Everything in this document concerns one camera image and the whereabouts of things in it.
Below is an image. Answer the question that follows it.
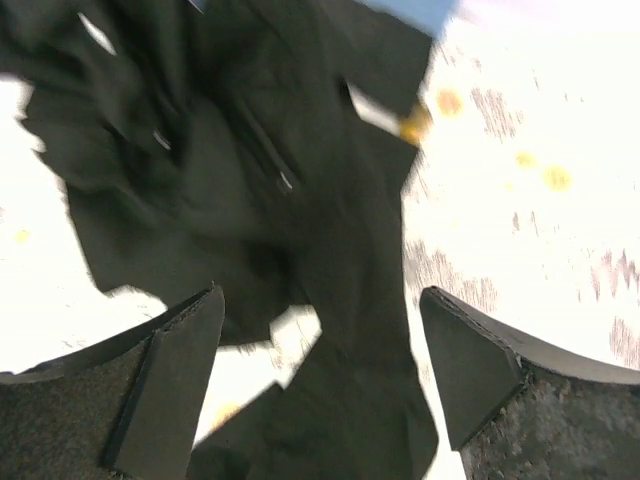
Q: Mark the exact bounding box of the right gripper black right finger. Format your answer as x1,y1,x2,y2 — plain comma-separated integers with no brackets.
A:
420,286,639,480

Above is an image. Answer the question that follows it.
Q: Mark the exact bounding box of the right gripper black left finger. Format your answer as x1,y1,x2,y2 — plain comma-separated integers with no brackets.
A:
1,286,224,479

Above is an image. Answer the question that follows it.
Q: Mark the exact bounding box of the black shirt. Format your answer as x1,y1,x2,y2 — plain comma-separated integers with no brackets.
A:
1,1,438,479

